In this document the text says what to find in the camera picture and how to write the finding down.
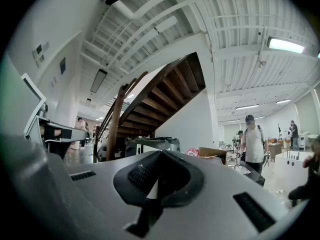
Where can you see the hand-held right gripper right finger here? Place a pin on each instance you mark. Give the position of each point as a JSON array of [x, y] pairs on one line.
[[182, 181]]

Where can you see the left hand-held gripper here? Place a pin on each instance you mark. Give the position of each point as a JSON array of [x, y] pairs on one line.
[[35, 109]]

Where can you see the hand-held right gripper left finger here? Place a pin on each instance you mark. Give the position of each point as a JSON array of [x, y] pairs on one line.
[[135, 176]]

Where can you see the colourful plastic bag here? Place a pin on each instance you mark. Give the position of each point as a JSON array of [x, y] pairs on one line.
[[192, 152]]

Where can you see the brown cardboard box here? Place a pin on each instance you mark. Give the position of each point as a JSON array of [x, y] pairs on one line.
[[212, 155]]

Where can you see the dark hanging ceiling lamp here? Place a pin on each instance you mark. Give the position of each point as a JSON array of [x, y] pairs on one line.
[[98, 81]]

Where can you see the dark wooden staircase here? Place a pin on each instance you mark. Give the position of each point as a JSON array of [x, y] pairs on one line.
[[160, 96]]

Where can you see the long ceiling light strip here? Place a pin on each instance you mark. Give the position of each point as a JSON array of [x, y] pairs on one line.
[[247, 106], [283, 101]]

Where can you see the white cabinet with holes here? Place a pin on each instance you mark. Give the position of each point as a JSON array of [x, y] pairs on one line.
[[291, 169]]

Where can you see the lit ceiling light panel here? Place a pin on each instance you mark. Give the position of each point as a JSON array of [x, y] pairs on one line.
[[285, 45]]

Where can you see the blue wall poster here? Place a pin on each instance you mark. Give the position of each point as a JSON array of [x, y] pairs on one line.
[[62, 66]]

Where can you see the grey wall panels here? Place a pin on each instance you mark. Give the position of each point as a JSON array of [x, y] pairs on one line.
[[40, 54]]

